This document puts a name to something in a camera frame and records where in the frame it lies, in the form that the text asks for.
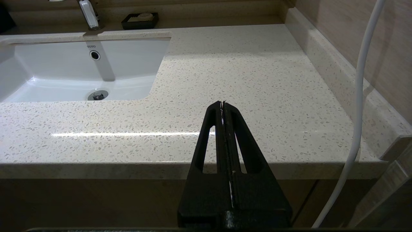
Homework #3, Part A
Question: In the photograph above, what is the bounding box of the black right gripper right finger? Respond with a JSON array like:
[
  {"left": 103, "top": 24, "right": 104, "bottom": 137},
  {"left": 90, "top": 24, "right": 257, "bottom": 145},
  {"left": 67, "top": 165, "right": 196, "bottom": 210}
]
[{"left": 223, "top": 101, "right": 293, "bottom": 227}]

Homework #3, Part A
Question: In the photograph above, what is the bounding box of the chrome sink drain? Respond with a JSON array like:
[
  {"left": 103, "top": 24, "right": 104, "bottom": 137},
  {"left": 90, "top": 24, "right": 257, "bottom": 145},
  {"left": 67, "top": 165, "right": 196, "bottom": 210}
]
[{"left": 88, "top": 90, "right": 109, "bottom": 101}]

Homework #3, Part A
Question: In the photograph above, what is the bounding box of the chrome faucet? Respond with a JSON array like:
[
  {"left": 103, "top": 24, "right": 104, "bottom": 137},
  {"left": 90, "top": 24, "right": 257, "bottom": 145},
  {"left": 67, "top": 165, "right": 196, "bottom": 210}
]
[{"left": 48, "top": 0, "right": 104, "bottom": 31}]

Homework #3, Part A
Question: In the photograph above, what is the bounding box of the white sink basin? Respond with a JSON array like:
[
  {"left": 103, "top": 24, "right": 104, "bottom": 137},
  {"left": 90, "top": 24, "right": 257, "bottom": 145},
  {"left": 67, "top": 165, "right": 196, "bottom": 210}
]
[{"left": 0, "top": 36, "right": 171, "bottom": 103}]

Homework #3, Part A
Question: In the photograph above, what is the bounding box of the white cable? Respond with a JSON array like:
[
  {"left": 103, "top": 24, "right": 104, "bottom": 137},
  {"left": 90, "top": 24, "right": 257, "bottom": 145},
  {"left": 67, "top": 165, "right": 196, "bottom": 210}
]
[{"left": 312, "top": 0, "right": 386, "bottom": 229}]

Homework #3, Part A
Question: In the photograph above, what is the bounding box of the black box housing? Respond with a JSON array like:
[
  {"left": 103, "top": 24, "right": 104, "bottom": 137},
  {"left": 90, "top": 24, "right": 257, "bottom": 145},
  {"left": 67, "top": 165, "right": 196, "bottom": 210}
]
[{"left": 0, "top": 3, "right": 16, "bottom": 33}]

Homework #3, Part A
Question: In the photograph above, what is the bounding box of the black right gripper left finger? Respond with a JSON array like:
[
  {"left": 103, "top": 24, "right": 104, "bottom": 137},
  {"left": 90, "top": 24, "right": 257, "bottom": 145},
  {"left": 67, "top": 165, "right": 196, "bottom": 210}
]
[{"left": 178, "top": 101, "right": 233, "bottom": 226}]

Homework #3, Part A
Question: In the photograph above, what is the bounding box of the black soap dish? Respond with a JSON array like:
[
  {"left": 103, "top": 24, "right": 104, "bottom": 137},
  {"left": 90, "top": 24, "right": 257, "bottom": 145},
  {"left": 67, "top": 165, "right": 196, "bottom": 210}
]
[{"left": 121, "top": 12, "right": 159, "bottom": 30}]

